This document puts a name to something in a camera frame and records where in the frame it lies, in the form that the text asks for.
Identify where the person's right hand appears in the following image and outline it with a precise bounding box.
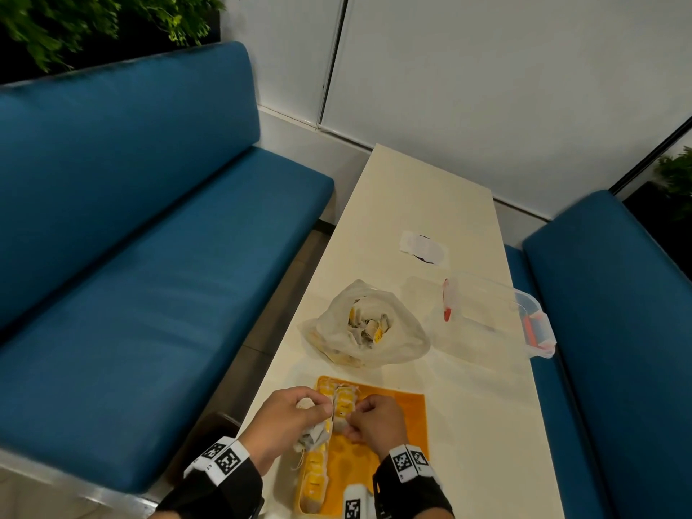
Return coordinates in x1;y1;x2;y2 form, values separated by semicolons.
343;394;409;463

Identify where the person's left hand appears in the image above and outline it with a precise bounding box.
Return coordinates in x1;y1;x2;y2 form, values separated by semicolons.
237;386;334;476

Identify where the yellow tray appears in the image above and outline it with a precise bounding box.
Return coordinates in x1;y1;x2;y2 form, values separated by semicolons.
293;376;430;517

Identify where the bunch of tea bags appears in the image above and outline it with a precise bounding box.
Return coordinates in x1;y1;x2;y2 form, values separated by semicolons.
291;399;334;471

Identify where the row of tea bags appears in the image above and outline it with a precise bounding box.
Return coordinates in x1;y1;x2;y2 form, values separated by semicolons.
296;381;362;514

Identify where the clear plastic bag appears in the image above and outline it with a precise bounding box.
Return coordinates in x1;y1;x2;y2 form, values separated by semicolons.
300;279;432;369

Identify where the clear box with red latches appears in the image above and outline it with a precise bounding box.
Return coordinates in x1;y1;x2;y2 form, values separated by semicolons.
432;270;558;360

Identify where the person's right forearm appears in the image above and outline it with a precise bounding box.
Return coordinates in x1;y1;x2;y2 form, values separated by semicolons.
371;461;455;519

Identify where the person's left forearm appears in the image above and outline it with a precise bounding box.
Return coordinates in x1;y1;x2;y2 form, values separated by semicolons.
148;458;266;519

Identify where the white marker wristband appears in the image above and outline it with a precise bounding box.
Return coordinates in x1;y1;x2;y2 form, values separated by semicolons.
183;436;252;486
389;443;436;484

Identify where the white paper patch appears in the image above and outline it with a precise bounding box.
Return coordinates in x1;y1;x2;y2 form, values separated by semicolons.
399;230;450;267

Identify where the blue sofa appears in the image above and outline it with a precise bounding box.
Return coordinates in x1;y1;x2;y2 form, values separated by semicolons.
0;41;335;495
505;190;692;519

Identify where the black metal pole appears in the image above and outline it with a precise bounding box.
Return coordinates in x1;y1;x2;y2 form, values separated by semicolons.
609;115;692;196

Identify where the green leafy plant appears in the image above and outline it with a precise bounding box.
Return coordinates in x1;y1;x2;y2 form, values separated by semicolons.
654;148;692;217
0;0;239;74

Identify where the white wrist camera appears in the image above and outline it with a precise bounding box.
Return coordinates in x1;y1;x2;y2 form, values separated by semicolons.
343;483;379;519

